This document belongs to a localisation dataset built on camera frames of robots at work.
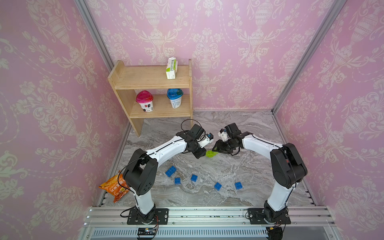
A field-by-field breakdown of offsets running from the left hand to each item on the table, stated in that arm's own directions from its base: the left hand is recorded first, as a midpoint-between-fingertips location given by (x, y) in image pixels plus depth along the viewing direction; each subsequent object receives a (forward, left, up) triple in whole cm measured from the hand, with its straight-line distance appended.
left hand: (202, 152), depth 88 cm
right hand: (+3, -8, -3) cm, 9 cm away
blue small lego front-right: (-17, -20, -6) cm, 27 cm away
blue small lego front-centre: (-17, -8, -7) cm, 20 cm away
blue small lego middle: (-13, +5, -7) cm, 15 cm away
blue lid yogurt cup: (+25, +17, +23) cm, 38 cm away
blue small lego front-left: (-14, +14, -8) cm, 22 cm away
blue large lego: (-9, +19, -7) cm, 22 cm away
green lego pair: (+1, -5, -4) cm, 7 cm away
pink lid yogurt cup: (+21, +34, +22) cm, 46 cm away
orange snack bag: (-19, +48, -5) cm, 52 cm away
